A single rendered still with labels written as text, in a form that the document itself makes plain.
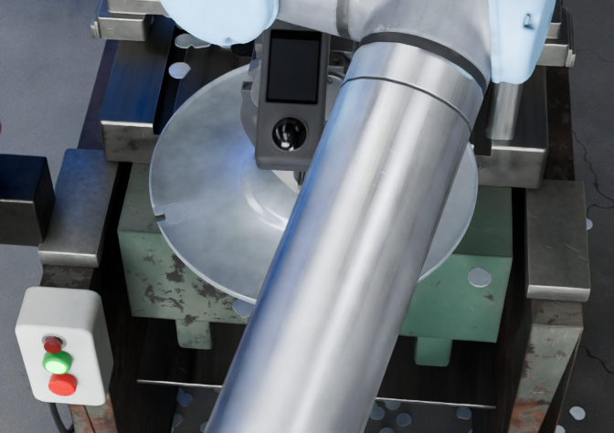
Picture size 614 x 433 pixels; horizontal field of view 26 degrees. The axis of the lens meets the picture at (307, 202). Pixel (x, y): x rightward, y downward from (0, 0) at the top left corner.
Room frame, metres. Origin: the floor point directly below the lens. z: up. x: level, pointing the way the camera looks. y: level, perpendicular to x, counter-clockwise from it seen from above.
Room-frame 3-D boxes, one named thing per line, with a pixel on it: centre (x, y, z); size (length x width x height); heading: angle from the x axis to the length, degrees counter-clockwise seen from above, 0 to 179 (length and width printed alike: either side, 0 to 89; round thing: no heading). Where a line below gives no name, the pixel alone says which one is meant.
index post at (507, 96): (0.91, -0.19, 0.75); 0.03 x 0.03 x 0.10; 85
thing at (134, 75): (1.06, -0.03, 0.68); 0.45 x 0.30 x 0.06; 85
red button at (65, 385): (0.72, 0.24, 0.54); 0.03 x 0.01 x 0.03; 85
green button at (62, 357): (0.72, 0.24, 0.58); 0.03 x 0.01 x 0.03; 85
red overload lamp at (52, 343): (0.72, 0.24, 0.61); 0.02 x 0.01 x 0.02; 85
